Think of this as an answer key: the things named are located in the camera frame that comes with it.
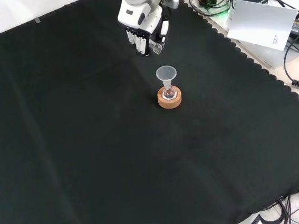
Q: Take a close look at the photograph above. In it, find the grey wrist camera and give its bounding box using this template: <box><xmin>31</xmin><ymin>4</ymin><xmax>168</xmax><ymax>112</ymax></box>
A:
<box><xmin>163</xmin><ymin>0</ymin><xmax>182</xmax><ymax>11</ymax></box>

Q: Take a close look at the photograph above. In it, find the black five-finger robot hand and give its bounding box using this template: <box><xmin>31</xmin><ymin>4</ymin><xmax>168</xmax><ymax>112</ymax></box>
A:
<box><xmin>116</xmin><ymin>0</ymin><xmax>174</xmax><ymax>60</ymax></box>

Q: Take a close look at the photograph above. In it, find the clear round-bottom flask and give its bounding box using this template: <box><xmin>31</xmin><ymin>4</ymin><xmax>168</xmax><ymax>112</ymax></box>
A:
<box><xmin>161</xmin><ymin>84</ymin><xmax>178</xmax><ymax>102</ymax></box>

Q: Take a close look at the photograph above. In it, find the pale board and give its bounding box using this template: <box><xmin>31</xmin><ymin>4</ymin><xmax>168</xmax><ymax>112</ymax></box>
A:
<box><xmin>223</xmin><ymin>0</ymin><xmax>299</xmax><ymax>57</ymax></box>

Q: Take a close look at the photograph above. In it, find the clear plastic funnel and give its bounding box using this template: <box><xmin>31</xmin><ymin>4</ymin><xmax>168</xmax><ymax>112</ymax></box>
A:
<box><xmin>155</xmin><ymin>64</ymin><xmax>180</xmax><ymax>91</ymax></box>

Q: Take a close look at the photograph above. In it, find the green cable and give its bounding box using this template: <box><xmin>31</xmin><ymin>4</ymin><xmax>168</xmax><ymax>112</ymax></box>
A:
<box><xmin>172</xmin><ymin>0</ymin><xmax>234</xmax><ymax>21</ymax></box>

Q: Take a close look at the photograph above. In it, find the black cable bundle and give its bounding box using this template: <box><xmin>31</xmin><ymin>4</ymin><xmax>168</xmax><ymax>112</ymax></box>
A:
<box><xmin>246</xmin><ymin>194</ymin><xmax>299</xmax><ymax>224</ymax></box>

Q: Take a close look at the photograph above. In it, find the black bench cloth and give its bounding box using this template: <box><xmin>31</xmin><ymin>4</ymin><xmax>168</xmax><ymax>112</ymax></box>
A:
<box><xmin>0</xmin><ymin>0</ymin><xmax>299</xmax><ymax>224</ymax></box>

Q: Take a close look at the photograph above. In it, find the brown cork ring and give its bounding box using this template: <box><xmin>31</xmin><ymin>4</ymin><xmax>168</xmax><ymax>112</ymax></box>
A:
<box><xmin>156</xmin><ymin>85</ymin><xmax>185</xmax><ymax>111</ymax></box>

